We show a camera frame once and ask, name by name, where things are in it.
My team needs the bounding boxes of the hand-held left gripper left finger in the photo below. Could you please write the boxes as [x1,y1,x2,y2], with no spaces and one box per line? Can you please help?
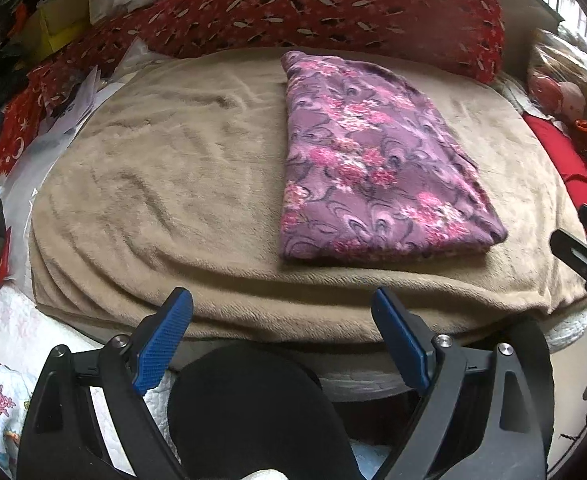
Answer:
[17,287,194,480]

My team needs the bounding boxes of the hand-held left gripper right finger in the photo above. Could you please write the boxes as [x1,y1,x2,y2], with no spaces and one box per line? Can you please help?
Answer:
[371,287,547,480]

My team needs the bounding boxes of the purple floral garment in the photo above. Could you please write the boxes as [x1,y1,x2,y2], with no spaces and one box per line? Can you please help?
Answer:
[278,50,509,263]

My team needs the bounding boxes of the plain red cloth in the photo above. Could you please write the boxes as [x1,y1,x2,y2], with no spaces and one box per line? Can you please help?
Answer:
[521,112,587,226]

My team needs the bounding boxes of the doll with blond hair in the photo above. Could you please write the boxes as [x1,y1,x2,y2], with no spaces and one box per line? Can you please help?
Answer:
[526,30,587,131]

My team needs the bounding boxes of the white quilted mattress cover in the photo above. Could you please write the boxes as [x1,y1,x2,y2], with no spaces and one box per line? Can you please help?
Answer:
[0,285,587,466]

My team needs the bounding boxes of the beige fleece blanket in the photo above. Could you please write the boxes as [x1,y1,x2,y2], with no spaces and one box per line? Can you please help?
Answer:
[28,47,587,346]

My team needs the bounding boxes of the red star moon cloth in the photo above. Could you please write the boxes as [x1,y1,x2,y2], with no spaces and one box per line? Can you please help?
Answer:
[0,85,49,196]

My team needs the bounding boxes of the yellow cardboard box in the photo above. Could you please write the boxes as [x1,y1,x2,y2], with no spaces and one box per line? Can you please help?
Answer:
[23,0,94,61]

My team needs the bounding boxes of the red patterned pillow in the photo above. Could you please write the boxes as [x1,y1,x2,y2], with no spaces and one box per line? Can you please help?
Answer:
[28,0,507,111]

